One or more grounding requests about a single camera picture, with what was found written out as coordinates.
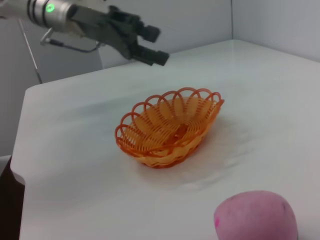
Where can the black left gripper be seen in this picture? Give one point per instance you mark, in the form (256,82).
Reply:
(107,25)

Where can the orange plastic woven basket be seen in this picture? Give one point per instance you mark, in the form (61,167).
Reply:
(160,125)

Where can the pink peach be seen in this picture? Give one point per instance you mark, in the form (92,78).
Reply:
(255,217)

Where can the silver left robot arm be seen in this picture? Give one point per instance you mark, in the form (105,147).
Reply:
(37,11)

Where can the thin grey metal rod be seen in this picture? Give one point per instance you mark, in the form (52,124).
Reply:
(31,53)

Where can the dark robot torso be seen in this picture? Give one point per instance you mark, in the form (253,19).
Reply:
(11,200)

